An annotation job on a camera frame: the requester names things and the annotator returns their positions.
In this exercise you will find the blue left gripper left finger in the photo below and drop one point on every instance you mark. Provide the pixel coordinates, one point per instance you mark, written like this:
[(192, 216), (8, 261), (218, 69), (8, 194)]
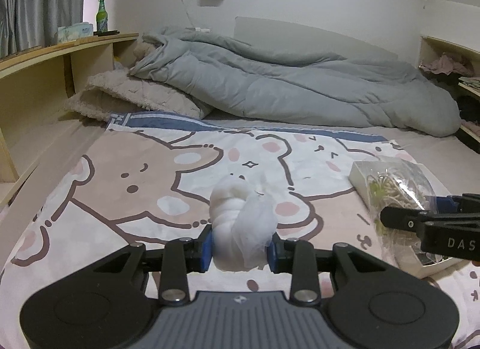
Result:
[(205, 248)]

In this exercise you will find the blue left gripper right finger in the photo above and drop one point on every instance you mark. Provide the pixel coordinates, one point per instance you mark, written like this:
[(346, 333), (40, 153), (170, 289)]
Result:
[(276, 255)]

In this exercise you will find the white socks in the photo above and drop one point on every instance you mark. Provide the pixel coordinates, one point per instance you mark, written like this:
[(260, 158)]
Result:
[(243, 223)]

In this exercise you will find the bag of rubber bands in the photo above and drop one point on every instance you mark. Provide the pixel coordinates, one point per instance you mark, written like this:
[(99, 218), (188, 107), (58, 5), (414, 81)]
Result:
[(395, 182)]

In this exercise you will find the cartoon bear blanket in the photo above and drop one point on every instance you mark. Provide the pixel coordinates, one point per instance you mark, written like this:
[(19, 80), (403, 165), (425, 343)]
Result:
[(149, 178)]

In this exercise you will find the white shallow cardboard box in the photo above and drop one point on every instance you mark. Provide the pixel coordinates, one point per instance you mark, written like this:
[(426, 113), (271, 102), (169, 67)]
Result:
[(423, 273)]

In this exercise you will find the built-in closet shelf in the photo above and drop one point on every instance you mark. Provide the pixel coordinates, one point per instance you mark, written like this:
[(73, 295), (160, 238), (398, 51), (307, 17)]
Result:
[(465, 90)]

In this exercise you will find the pink clothes pile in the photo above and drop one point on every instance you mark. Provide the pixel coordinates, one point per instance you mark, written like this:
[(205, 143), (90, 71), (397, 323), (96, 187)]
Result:
[(449, 63)]

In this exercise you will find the grey quilted duvet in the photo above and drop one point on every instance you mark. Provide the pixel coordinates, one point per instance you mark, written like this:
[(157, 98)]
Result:
[(320, 88)]

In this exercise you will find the beige fluffy pillow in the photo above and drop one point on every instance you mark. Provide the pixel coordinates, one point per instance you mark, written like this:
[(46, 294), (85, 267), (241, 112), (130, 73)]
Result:
[(117, 92)]

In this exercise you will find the wooden bedside shelf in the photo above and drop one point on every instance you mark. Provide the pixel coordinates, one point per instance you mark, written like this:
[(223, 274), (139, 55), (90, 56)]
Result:
[(34, 87)]

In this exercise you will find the grey headboard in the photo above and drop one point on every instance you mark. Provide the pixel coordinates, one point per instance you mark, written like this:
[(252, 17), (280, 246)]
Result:
[(290, 37)]

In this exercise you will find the green glass bottle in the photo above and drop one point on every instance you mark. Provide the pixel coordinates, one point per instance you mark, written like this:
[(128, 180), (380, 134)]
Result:
[(102, 17)]

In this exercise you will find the tissue pack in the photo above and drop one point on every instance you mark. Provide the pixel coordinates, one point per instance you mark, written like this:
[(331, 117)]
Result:
[(66, 34)]

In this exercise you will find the grey curtain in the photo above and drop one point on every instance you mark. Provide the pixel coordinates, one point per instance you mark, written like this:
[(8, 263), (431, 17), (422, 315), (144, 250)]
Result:
[(31, 23)]

